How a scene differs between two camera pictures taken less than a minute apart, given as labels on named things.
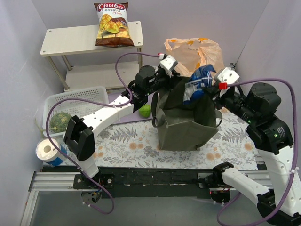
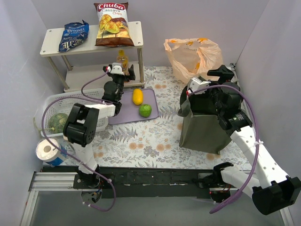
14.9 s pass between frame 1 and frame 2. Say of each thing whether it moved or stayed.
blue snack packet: moved
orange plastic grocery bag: stayed
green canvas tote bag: moved
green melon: stayed
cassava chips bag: stayed
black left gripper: moved
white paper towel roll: stayed
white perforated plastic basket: stayed
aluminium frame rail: stayed
